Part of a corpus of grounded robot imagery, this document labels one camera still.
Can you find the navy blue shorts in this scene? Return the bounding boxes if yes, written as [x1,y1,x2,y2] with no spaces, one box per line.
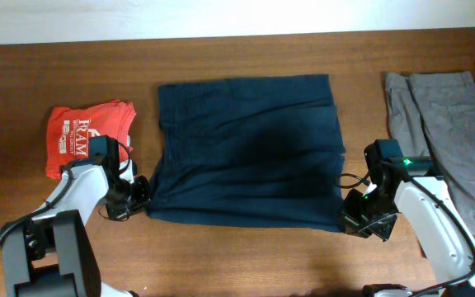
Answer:
[146,74,346,233]

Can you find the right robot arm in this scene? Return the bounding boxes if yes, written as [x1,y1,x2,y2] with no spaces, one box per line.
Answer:
[338,139,475,296]

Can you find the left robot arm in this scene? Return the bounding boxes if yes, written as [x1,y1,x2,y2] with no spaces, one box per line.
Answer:
[0,135,151,297]

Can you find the folded red printed t-shirt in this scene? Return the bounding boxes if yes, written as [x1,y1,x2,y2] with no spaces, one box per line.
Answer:
[45,100,136,180]

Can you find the grey shorts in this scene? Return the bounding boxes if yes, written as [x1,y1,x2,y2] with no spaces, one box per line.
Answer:
[384,72,475,238]

